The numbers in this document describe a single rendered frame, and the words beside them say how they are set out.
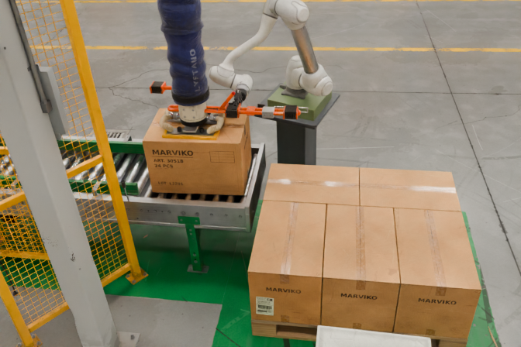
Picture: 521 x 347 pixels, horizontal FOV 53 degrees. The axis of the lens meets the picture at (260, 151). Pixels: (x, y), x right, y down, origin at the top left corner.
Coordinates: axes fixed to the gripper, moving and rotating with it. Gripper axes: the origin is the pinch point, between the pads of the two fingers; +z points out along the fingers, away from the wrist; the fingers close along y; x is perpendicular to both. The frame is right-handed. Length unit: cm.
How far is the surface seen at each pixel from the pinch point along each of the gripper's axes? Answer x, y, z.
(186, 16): 20, -62, 10
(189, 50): 21.0, -41.9, 8.5
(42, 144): 59, -42, 104
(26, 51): 58, -80, 96
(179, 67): 27.5, -32.4, 10.4
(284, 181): -29, 53, -1
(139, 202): 57, 49, 34
